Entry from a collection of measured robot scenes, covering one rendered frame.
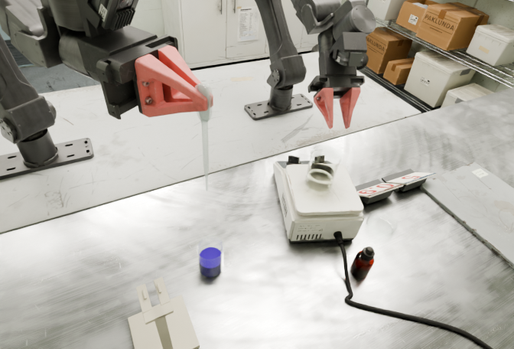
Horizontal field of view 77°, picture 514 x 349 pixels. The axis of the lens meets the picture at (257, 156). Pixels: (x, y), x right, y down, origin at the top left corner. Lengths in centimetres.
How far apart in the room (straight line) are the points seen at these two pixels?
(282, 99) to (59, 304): 66
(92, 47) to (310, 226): 42
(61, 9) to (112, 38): 6
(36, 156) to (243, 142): 44
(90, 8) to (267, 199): 46
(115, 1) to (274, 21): 57
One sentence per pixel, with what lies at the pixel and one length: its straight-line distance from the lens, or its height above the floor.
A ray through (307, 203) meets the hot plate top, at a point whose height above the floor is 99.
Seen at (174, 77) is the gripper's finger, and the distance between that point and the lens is 35.
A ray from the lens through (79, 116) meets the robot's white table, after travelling 96.
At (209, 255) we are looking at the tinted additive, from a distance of 56.
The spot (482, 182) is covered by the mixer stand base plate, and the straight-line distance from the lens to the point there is 91.
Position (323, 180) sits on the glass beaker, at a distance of 56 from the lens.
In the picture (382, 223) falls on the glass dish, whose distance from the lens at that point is 71.
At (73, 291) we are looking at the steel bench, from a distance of 61.
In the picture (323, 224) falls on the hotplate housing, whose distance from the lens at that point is 59.
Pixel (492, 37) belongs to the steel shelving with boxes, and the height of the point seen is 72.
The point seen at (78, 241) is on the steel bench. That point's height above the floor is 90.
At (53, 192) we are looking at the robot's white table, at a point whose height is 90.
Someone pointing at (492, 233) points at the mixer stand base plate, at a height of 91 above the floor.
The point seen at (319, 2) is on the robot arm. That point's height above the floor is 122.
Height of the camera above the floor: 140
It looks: 40 degrees down
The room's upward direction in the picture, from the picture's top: 6 degrees clockwise
